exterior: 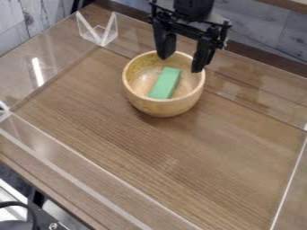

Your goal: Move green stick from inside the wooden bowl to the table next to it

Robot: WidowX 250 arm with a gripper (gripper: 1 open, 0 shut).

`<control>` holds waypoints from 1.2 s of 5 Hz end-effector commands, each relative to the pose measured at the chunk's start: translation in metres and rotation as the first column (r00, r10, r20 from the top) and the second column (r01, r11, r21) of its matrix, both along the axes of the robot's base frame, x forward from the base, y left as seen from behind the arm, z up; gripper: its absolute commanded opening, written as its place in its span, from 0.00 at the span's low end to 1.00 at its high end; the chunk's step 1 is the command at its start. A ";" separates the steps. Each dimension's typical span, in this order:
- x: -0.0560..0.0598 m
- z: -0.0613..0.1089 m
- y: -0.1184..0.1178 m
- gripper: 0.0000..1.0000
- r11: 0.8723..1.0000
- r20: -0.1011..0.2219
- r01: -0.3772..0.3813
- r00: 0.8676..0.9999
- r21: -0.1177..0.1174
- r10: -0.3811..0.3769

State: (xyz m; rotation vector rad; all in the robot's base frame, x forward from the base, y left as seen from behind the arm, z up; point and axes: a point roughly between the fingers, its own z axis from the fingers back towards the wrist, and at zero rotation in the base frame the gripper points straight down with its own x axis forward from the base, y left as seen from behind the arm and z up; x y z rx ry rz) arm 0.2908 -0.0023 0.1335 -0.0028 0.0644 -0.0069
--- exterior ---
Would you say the green rectangular stick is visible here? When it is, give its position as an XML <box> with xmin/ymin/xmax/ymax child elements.
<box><xmin>148</xmin><ymin>67</ymin><xmax>181</xmax><ymax>99</ymax></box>

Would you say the clear acrylic corner bracket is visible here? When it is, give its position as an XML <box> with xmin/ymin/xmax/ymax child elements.
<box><xmin>76</xmin><ymin>12</ymin><xmax>117</xmax><ymax>47</ymax></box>

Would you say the black table leg bracket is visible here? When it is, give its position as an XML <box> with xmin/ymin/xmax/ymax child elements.
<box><xmin>28</xmin><ymin>190</ymin><xmax>69</xmax><ymax>230</ymax></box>

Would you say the clear acrylic tray wall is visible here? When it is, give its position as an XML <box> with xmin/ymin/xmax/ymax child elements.
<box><xmin>0</xmin><ymin>7</ymin><xmax>307</xmax><ymax>230</ymax></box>

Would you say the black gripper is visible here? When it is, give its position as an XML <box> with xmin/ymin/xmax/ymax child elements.
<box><xmin>148</xmin><ymin>0</ymin><xmax>230</xmax><ymax>73</ymax></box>

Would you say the wooden bowl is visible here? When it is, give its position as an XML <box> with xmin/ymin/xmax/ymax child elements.
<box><xmin>121</xmin><ymin>51</ymin><xmax>206</xmax><ymax>118</ymax></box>

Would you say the black cable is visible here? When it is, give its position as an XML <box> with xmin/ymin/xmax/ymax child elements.
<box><xmin>0</xmin><ymin>200</ymin><xmax>40</xmax><ymax>230</ymax></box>

